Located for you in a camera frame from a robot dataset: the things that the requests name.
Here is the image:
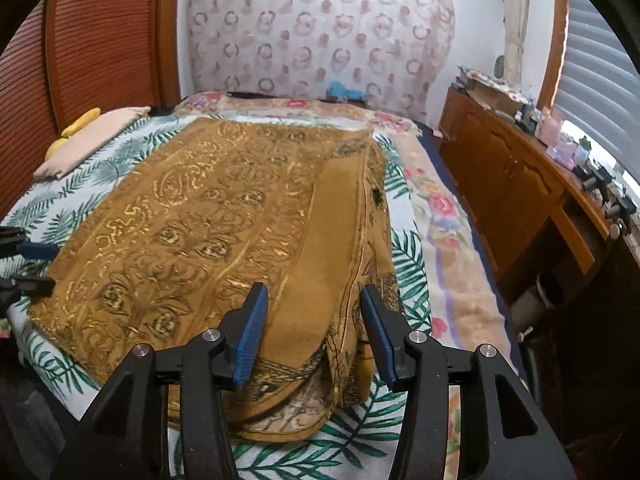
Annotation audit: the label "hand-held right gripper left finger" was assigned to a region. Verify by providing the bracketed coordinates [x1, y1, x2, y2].
[50, 282, 271, 480]

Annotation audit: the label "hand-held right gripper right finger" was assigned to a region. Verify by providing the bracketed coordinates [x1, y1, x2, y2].
[360, 284, 576, 480]

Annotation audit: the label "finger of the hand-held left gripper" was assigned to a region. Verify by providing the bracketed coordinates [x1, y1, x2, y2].
[0, 275, 56, 311]
[0, 227, 60, 262]

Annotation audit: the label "brown patterned shirt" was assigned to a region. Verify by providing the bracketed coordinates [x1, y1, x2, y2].
[25, 116, 406, 443]

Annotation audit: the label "leaf-print bedsheet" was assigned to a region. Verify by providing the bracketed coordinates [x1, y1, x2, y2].
[0, 110, 451, 480]

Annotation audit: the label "floral blanket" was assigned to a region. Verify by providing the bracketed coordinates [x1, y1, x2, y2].
[175, 91, 516, 480]

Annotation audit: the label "beige pillow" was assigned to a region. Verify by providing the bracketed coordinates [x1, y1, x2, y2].
[34, 106, 152, 180]

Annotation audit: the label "grey cylindrical bin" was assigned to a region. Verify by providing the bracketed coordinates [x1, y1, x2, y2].
[510, 275, 551, 321]

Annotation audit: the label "wooden cabinet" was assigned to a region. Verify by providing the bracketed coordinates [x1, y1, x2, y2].
[437, 85, 626, 306]

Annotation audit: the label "wooden louvered wardrobe door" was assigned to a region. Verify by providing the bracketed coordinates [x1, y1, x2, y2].
[0, 0, 181, 221]

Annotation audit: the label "teal packet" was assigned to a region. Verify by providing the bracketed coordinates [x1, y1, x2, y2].
[326, 80, 366, 103]

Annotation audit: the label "cardboard box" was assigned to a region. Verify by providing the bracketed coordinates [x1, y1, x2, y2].
[467, 80, 523, 116]

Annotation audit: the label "black devices on cabinet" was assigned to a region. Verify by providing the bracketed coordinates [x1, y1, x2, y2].
[575, 162, 636, 236]

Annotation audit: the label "pink container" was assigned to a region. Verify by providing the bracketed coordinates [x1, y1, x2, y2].
[537, 107, 563, 143]

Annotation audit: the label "circle-print sheer curtain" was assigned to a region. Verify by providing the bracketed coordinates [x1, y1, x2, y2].
[186, 0, 456, 118]

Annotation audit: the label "beige tied curtain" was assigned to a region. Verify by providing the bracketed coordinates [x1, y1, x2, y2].
[502, 0, 531, 86]

